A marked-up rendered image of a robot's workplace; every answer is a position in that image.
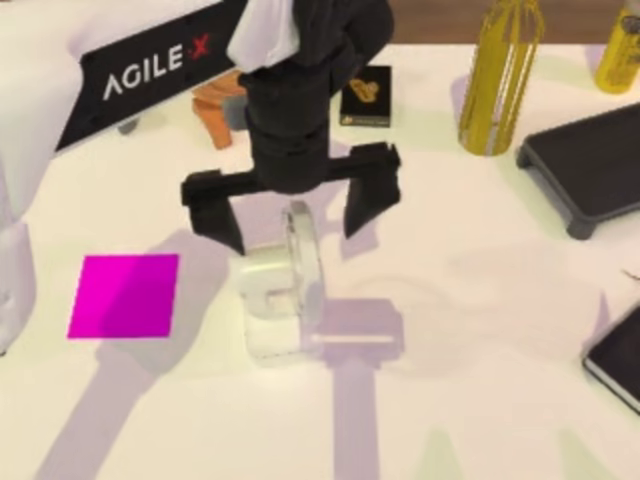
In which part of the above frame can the magenta square pad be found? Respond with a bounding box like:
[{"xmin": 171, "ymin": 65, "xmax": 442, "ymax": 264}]
[{"xmin": 66, "ymin": 253, "xmax": 181, "ymax": 341}]

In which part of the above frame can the orange grey stapler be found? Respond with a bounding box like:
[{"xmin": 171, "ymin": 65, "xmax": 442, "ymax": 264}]
[{"xmin": 191, "ymin": 69, "xmax": 251, "ymax": 150}]

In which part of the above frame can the black box with gold print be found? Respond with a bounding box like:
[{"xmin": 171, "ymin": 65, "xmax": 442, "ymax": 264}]
[{"xmin": 339, "ymin": 64, "xmax": 394, "ymax": 128}]

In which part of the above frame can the clear glass mug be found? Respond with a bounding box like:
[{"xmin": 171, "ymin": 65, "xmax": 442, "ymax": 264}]
[{"xmin": 238, "ymin": 199, "xmax": 330, "ymax": 367}]

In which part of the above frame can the dark grey tray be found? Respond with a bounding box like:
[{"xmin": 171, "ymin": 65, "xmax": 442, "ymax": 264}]
[{"xmin": 515, "ymin": 101, "xmax": 640, "ymax": 241}]

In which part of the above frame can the yellow bottle with dark print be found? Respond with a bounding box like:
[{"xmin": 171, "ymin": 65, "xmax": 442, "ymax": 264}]
[{"xmin": 593, "ymin": 0, "xmax": 640, "ymax": 96}]

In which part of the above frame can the yellow wire cage bottle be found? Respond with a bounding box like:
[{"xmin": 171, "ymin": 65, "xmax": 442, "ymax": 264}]
[{"xmin": 457, "ymin": 0, "xmax": 546, "ymax": 159}]

